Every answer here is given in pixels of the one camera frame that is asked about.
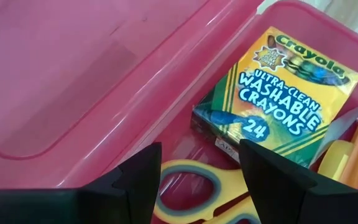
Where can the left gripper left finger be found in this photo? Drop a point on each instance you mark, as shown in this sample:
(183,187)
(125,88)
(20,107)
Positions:
(120,202)

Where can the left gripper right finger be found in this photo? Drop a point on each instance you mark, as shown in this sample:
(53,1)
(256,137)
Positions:
(291,199)

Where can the yellow highlighter marker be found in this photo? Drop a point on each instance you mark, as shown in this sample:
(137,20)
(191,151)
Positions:
(334,158)

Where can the crayon box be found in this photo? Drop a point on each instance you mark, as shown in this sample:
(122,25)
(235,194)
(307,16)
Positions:
(275,93)

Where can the pink plastic pencil box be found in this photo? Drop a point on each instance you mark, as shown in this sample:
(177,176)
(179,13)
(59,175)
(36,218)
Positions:
(73,77)

